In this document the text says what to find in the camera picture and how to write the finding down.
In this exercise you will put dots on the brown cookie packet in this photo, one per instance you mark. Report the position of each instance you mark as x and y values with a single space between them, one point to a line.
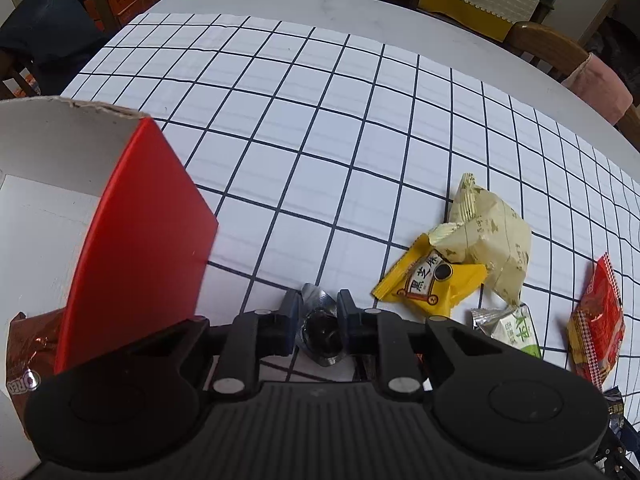
25 355

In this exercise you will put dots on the dark snack packet gold print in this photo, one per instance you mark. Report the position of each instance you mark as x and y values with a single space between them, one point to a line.
615 405

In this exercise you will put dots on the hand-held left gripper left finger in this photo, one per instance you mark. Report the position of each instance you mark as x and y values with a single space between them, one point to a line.
292 322

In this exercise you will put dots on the yellow sesame snack packet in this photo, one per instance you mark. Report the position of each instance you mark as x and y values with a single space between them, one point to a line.
400 280

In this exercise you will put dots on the cream snack packet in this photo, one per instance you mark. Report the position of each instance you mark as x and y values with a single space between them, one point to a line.
495 230

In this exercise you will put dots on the red snack packet checkered edge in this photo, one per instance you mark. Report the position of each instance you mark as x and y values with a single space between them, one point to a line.
597 320

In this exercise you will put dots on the clear dark candy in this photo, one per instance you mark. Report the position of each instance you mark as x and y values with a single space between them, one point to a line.
320 336

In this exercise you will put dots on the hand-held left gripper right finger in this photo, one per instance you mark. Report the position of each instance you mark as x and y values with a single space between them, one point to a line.
346 322

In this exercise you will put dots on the green and silver cracker packet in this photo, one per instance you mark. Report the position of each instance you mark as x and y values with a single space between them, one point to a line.
520 332

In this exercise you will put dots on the wooden chair with cushion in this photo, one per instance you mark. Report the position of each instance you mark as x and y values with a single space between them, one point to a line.
545 45

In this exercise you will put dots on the red and white cardboard box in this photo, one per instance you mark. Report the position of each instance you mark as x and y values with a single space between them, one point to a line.
145 240

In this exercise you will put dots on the pink cushion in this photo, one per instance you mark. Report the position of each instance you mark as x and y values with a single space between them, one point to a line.
597 85

